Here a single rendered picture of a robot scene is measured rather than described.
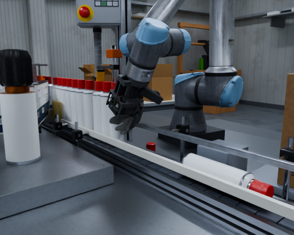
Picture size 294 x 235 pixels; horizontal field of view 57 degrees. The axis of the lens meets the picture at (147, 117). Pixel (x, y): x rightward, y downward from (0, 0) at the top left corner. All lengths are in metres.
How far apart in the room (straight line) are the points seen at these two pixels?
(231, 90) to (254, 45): 7.46
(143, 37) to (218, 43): 0.40
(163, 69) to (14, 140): 2.13
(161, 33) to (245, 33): 8.03
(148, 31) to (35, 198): 0.46
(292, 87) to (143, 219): 0.44
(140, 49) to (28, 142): 0.38
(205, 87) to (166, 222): 0.58
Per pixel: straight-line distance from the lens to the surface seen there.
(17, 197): 0.65
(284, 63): 7.87
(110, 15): 1.08
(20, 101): 0.76
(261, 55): 8.28
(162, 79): 2.76
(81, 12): 1.06
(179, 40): 0.76
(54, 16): 6.68
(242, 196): 0.55
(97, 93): 0.95
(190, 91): 1.06
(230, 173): 0.58
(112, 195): 0.69
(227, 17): 1.02
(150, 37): 0.67
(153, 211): 0.62
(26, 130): 0.78
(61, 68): 6.61
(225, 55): 1.01
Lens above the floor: 1.14
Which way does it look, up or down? 11 degrees down
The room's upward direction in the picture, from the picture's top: straight up
